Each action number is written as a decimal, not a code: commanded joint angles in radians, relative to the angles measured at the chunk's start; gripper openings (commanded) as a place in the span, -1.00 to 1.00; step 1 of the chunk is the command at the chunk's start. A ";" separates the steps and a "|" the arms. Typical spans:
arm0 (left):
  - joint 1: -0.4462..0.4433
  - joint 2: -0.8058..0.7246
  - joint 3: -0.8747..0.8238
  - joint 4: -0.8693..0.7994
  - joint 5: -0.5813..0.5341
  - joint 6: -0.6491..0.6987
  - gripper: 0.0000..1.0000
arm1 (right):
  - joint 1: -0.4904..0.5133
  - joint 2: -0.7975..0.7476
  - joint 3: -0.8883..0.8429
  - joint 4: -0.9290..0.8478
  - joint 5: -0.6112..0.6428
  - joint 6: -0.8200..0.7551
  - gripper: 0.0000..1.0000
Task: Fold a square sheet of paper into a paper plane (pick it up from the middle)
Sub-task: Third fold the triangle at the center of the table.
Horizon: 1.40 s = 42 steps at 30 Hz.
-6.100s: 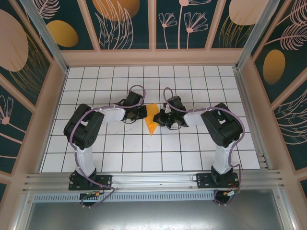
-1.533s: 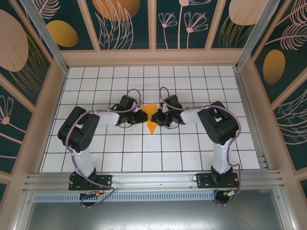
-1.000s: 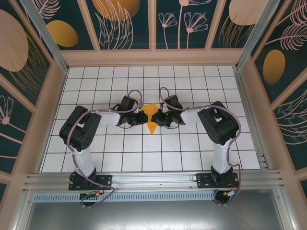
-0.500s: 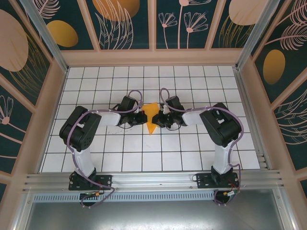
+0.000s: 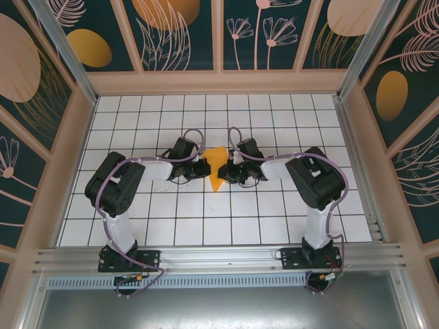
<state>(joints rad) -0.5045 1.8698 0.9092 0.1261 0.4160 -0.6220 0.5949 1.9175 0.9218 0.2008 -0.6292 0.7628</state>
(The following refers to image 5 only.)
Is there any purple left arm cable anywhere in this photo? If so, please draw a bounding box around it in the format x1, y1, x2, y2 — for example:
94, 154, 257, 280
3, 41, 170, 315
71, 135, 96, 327
95, 128, 206, 298

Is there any aluminium side rail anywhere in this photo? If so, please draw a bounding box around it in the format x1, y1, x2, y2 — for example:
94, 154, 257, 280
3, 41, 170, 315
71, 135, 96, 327
334, 97, 388, 243

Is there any circuit board with yellow connector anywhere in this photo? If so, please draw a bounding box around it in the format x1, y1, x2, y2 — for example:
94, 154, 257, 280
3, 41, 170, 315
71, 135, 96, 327
307, 270, 344, 289
112, 273, 150, 287

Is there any shiny metal sheet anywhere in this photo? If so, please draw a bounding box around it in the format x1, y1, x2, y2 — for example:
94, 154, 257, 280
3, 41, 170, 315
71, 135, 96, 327
19, 269, 425, 329

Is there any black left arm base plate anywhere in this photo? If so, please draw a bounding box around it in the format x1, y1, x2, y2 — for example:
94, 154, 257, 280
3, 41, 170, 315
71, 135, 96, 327
98, 249, 162, 273

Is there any aluminium frame post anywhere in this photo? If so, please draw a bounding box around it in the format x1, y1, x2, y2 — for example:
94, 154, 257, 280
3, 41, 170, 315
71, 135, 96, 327
26, 0, 99, 104
334, 0, 402, 101

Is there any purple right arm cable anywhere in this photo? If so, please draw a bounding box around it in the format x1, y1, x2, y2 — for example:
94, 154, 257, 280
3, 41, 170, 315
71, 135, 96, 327
228, 127, 349, 296

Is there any aluminium mounting rail beam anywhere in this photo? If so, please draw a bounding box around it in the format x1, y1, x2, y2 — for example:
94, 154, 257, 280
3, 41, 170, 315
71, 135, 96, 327
32, 242, 407, 279

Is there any grey slotted cable duct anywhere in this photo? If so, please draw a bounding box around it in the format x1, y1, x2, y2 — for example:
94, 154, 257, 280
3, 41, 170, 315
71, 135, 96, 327
47, 273, 309, 289

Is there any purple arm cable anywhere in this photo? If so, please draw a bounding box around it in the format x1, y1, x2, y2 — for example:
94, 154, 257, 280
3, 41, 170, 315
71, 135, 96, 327
228, 127, 349, 296
95, 128, 206, 298

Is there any orange paper sheet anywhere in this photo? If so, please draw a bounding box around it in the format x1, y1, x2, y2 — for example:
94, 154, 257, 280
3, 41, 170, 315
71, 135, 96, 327
204, 145, 230, 195

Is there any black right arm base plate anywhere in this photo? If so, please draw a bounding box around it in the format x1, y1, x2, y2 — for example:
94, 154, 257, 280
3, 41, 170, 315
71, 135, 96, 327
280, 247, 344, 270

